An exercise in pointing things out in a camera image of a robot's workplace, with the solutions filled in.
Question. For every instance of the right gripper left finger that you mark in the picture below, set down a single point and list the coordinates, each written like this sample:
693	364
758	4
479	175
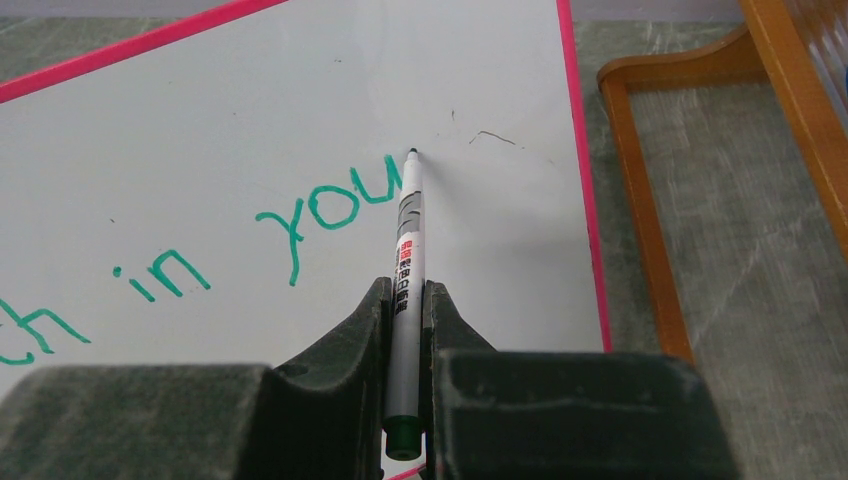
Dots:
316	416

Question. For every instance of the pink-framed whiteboard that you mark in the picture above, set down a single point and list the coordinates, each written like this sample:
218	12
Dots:
224	189

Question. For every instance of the orange wooden tiered rack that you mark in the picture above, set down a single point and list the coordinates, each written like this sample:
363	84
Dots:
733	158

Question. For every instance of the white green whiteboard marker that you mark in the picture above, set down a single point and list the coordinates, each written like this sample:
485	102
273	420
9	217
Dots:
401	422

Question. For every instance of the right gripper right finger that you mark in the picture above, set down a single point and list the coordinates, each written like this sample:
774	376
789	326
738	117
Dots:
540	415

